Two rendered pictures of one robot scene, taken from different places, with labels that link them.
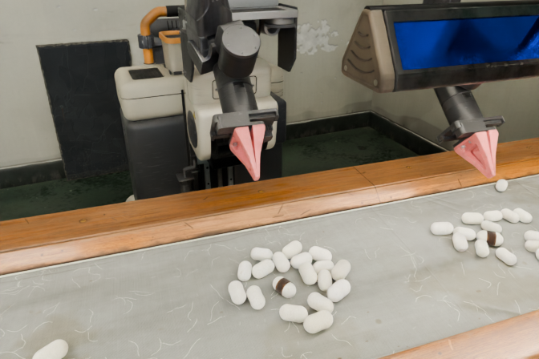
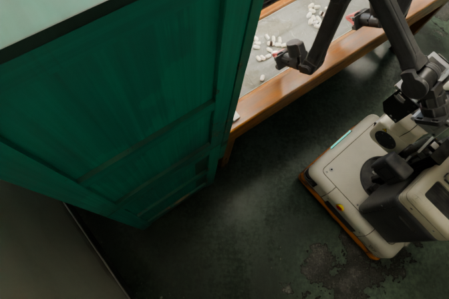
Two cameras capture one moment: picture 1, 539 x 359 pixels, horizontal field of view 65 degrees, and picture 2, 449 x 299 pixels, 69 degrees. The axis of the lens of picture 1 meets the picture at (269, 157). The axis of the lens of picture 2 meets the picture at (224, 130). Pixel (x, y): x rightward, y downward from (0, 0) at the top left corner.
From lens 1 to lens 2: 1.91 m
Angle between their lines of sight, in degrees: 83
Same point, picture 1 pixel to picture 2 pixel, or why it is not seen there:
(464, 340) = (281, 3)
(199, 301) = not seen: hidden behind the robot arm
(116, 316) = (354, 1)
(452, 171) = (282, 77)
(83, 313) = (361, 0)
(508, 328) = (271, 8)
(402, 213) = not seen: hidden behind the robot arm
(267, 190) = (345, 48)
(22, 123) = not seen: outside the picture
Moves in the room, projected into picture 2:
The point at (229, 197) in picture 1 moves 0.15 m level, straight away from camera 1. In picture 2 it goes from (355, 41) to (371, 65)
